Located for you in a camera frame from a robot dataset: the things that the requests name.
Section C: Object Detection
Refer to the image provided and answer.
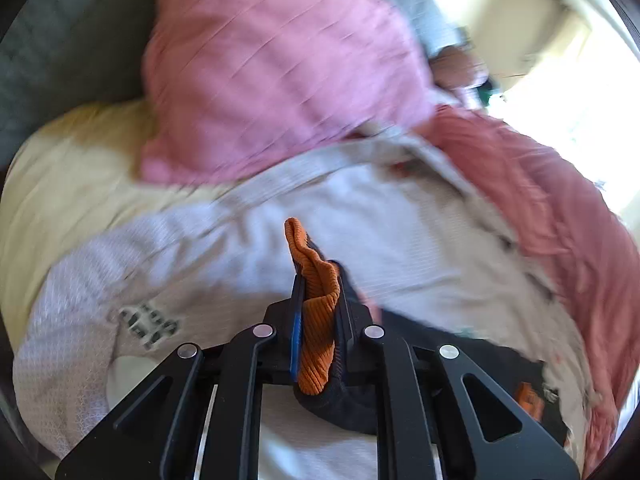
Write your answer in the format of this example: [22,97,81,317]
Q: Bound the pink knit cloth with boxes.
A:
[139,0,442,187]

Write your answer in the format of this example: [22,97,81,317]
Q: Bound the black sock with orange cuff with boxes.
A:
[284,217,381,436]

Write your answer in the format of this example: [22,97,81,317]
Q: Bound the cream bedsheet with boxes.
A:
[0,100,241,341]

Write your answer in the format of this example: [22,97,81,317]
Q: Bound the coral red cloth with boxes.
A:
[415,105,640,473]

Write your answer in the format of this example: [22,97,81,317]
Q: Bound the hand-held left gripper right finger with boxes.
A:
[334,260,582,480]

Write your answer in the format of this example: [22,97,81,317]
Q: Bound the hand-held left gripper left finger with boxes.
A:
[54,274,307,480]

